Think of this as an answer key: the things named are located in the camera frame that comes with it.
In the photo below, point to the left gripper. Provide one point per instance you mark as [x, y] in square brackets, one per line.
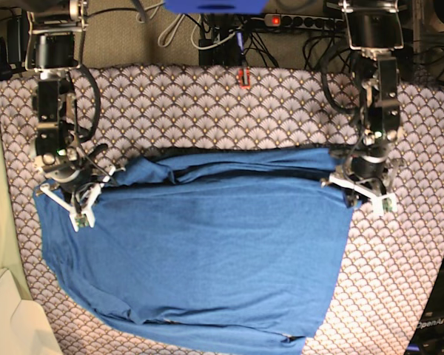
[369, 165]

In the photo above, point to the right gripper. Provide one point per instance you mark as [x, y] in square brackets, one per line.
[70, 178]

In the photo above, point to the blue T-shirt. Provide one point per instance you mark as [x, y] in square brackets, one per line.
[231, 252]

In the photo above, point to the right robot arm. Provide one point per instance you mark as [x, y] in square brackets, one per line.
[52, 52]

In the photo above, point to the fan-patterned table cloth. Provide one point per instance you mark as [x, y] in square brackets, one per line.
[390, 263]

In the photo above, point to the white plastic bin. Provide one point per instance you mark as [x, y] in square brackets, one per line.
[24, 327]

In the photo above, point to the black OpenArm box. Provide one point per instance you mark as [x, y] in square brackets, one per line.
[429, 335]

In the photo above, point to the orange black table clamp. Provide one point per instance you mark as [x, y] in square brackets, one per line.
[244, 78]

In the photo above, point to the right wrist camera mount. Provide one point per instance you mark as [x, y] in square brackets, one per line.
[80, 207]

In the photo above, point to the white power strip red switch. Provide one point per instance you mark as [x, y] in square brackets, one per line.
[296, 22]

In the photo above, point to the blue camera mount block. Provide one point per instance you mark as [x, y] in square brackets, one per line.
[216, 6]

